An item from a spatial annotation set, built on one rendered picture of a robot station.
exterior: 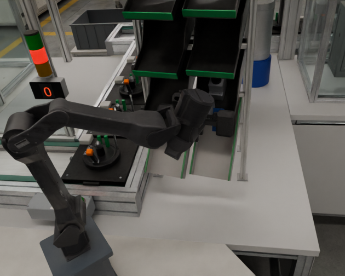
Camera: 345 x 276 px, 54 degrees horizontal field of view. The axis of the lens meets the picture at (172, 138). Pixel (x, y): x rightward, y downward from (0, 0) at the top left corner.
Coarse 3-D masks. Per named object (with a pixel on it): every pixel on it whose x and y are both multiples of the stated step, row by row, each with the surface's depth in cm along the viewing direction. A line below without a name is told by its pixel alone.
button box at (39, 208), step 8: (32, 200) 113; (40, 200) 113; (88, 200) 111; (32, 208) 111; (40, 208) 110; (48, 208) 110; (88, 208) 110; (32, 216) 114; (40, 216) 113; (48, 216) 112
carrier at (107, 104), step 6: (102, 102) 155; (108, 102) 154; (132, 102) 144; (114, 108) 143; (120, 108) 143; (126, 108) 149; (132, 108) 145; (138, 108) 152; (90, 132) 140; (96, 132) 140; (108, 138) 138; (120, 138) 137; (126, 138) 137
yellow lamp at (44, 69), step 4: (48, 60) 119; (36, 64) 117; (40, 64) 116; (44, 64) 117; (48, 64) 118; (36, 68) 118; (40, 68) 117; (44, 68) 118; (48, 68) 119; (40, 72) 118; (44, 72) 118; (48, 72) 119; (52, 72) 121; (40, 76) 119; (44, 76) 119
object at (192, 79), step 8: (192, 40) 107; (184, 64) 112; (184, 72) 110; (152, 80) 108; (160, 80) 111; (168, 80) 110; (176, 80) 109; (184, 80) 109; (192, 80) 106; (152, 88) 108; (160, 88) 109; (168, 88) 109; (176, 88) 108; (184, 88) 107; (192, 88) 107; (152, 96) 108; (160, 96) 108; (168, 96) 107; (152, 104) 107
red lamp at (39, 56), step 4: (32, 52) 114; (36, 52) 114; (40, 52) 114; (44, 52) 116; (32, 56) 115; (36, 56) 115; (40, 56) 115; (44, 56) 116; (36, 60) 115; (40, 60) 116; (44, 60) 116
